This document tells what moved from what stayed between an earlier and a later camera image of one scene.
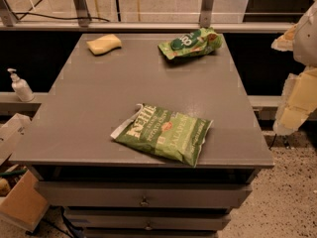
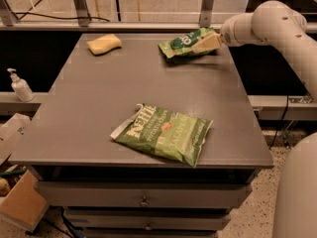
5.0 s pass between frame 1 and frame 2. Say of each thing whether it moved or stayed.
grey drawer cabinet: stayed
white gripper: moved
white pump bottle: stayed
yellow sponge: stayed
